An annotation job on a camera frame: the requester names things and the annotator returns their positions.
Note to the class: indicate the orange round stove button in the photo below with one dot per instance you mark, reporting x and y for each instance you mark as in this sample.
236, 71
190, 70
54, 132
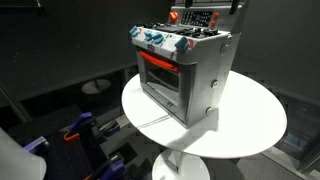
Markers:
216, 15
213, 23

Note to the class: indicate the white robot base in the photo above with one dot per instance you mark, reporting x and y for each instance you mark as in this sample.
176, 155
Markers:
16, 160

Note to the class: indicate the orange round stove knob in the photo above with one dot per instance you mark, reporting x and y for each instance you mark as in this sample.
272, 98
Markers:
173, 16

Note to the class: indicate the large blue stove knob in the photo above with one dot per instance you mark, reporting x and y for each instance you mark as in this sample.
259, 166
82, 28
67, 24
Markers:
182, 44

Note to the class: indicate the grey toy stove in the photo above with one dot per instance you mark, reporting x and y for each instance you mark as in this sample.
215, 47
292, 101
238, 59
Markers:
206, 63

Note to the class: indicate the black keypad panel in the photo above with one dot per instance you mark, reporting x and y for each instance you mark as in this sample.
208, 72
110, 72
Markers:
197, 18

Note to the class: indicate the black burner grate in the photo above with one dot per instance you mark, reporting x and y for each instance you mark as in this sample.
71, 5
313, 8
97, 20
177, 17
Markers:
181, 30

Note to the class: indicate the grey oven door with window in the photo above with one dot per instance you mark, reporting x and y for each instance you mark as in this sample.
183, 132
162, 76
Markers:
186, 90

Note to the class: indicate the grey round stool base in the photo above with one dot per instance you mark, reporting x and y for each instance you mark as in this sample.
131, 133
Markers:
96, 86

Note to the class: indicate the dark storage cabinet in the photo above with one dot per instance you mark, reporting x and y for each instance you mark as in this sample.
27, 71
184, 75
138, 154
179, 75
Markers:
300, 133

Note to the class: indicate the black and purple clamp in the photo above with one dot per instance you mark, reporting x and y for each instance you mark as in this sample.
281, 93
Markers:
111, 128

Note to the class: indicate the purple clamp with orange grip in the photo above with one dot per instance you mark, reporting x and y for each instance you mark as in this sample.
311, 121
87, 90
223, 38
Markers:
81, 120

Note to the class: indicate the white round table base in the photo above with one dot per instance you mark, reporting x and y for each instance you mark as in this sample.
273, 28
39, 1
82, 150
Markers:
190, 168

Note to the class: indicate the grey metal frame bar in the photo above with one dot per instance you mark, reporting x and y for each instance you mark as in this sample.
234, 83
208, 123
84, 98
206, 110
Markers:
15, 103

